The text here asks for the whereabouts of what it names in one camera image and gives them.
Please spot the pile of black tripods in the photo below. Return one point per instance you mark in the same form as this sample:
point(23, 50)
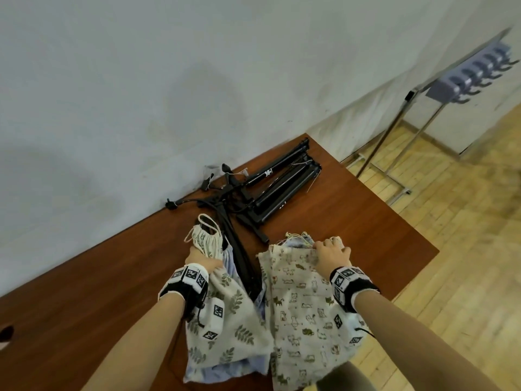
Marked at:
point(285, 191)

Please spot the person's left hand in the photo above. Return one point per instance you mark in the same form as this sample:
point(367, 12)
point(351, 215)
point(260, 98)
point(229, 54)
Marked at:
point(201, 262)

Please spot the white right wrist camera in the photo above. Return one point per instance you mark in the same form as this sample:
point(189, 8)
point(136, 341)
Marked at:
point(346, 329)

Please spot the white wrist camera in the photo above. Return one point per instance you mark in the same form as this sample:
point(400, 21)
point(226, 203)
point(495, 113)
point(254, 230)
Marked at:
point(213, 319)
point(346, 329)

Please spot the cat print fabric bag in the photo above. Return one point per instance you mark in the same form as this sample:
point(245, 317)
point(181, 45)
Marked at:
point(301, 321)

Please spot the person's right forearm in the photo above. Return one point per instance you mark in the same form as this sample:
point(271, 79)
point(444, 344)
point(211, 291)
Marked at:
point(415, 342)

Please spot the person's left forearm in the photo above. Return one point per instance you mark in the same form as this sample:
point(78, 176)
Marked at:
point(134, 346)

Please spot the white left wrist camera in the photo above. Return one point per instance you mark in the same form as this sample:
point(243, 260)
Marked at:
point(213, 319)

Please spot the leaf print bag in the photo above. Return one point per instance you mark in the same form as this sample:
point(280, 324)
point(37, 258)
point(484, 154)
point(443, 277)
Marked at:
point(236, 317)

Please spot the person's right hand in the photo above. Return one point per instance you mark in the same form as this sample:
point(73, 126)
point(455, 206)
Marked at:
point(333, 258)

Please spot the metal clothes rack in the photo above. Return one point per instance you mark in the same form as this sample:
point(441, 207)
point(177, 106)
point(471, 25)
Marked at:
point(390, 134)

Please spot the purple hook rail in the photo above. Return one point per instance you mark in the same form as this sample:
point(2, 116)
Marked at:
point(443, 91)

